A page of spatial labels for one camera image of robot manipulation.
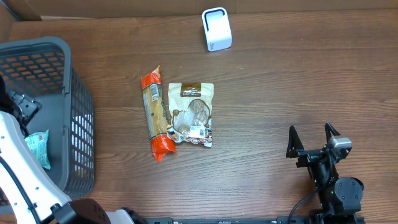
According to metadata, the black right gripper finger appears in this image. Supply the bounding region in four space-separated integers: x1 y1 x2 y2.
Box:
325 122 340 141
286 125 304 158

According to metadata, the beige brown snack pouch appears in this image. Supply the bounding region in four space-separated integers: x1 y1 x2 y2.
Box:
167 82 215 147

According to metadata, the orange biscuit pack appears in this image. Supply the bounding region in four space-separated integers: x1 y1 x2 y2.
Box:
141 65 176 162

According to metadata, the teal snack packet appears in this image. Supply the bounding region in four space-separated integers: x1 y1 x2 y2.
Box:
25 130 51 169

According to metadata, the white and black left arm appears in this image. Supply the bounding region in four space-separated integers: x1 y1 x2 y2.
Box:
1 83 145 224

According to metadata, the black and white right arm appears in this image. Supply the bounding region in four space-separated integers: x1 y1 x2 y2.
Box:
286 122 365 223

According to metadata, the white barcode scanner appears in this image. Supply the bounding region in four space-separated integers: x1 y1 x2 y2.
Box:
201 7 233 52

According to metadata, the grey plastic shopping basket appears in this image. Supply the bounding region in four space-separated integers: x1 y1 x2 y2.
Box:
1 37 95 199

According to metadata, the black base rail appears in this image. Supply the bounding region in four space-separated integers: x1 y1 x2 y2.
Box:
145 216 365 224

